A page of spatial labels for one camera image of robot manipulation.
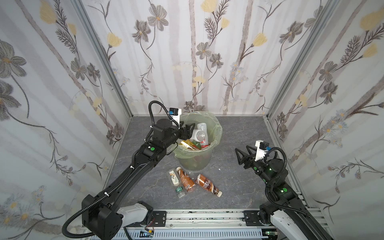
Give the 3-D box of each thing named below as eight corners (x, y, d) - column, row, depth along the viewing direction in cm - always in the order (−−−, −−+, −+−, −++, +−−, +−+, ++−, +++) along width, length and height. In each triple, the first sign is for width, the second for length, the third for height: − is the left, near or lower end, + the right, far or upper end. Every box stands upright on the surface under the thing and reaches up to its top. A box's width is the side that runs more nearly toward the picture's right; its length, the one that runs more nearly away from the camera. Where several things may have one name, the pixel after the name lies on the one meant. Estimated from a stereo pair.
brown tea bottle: (188, 192, 84) (188, 190, 80) (173, 172, 91) (173, 169, 87) (195, 187, 86) (195, 184, 82) (180, 168, 93) (179, 164, 89)
